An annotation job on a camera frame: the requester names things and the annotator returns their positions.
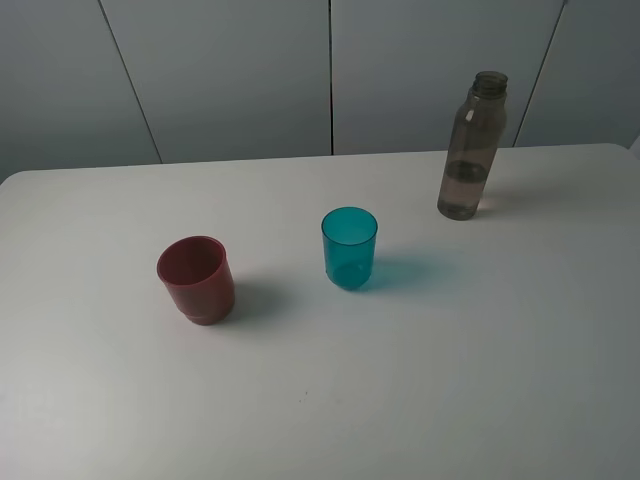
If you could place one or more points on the translucent grey plastic bottle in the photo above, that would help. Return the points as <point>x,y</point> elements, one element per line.
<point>477,130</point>

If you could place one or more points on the teal transparent plastic cup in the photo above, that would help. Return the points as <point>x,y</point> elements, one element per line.
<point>349,239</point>

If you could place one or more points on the red plastic cup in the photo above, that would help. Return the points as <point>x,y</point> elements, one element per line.
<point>197,276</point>

